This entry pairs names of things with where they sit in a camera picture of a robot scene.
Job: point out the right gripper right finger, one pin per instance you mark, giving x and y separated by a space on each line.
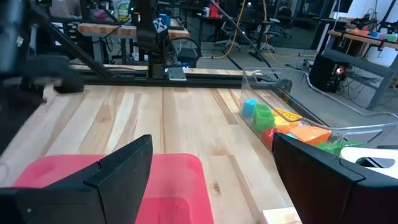
326 193

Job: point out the green two-stud toy block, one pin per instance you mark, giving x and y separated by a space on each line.
262 118

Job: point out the orange stud plate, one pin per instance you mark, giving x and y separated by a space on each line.
287 114

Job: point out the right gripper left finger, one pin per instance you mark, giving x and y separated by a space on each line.
77 199

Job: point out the wooden workbench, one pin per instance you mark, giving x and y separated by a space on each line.
102 29

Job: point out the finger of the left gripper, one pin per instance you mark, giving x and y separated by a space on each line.
53 71
15 112

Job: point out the black equipment box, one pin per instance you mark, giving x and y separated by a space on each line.
326 73

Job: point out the red two-stud toy block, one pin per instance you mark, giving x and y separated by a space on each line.
269 138

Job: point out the white plastic bin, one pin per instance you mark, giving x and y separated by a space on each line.
373 155

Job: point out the grey metal table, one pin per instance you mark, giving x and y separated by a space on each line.
367 63

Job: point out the pink translucent plastic bin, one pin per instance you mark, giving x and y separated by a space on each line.
174 186

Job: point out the small blue toy block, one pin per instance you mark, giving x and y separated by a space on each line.
248 107

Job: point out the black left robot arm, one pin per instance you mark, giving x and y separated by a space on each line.
152 40

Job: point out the long green toy block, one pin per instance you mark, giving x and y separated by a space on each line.
339 147

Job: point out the small yellow toy block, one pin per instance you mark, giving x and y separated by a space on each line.
281 122

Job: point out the orange toy block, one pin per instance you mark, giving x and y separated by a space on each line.
308 134

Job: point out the clear plastic bin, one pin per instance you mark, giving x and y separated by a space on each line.
264 84

